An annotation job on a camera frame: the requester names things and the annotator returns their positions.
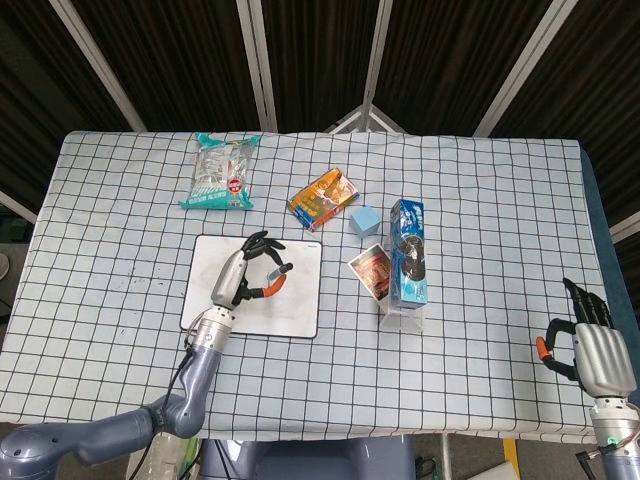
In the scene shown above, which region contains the checked light blue tablecloth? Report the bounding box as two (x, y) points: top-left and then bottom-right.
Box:
(0, 130), (614, 445)

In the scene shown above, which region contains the white partition post with feet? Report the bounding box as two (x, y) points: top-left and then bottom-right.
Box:
(324, 0), (407, 135)

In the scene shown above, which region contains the red photo card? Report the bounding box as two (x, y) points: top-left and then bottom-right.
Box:
(347, 242), (393, 301)

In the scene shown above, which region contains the orange snack box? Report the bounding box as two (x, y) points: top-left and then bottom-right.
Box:
(286, 168), (362, 233)

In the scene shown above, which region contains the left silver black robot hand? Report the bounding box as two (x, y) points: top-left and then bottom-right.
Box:
(209, 230), (294, 312)

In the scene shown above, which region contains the teal silver snack bag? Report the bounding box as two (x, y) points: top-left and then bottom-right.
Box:
(179, 131), (262, 212)

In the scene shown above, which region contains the clear plastic bag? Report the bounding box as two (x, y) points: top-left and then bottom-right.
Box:
(124, 435), (201, 480)

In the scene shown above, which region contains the clear acrylic stand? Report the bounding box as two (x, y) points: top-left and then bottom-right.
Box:
(378, 299), (426, 334)

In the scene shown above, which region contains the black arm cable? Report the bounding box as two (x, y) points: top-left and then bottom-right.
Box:
(132, 344), (197, 480)
(575, 446), (640, 470)

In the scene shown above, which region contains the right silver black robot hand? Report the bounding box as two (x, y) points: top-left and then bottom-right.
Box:
(535, 277), (639, 399)

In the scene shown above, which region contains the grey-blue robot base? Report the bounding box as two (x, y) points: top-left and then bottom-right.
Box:
(199, 434), (417, 480)

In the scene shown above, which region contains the white partition frame post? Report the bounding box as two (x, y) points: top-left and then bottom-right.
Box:
(236, 0), (279, 134)
(0, 189), (39, 225)
(608, 212), (640, 245)
(472, 0), (572, 137)
(48, 0), (148, 133)

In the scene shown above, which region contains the blue cookie box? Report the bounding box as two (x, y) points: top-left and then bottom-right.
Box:
(389, 198), (429, 307)

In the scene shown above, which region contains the white dry-erase board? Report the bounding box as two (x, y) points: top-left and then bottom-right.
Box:
(179, 234), (323, 340)

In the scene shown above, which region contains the light blue foam cube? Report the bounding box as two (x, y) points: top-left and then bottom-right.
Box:
(349, 204), (381, 238)

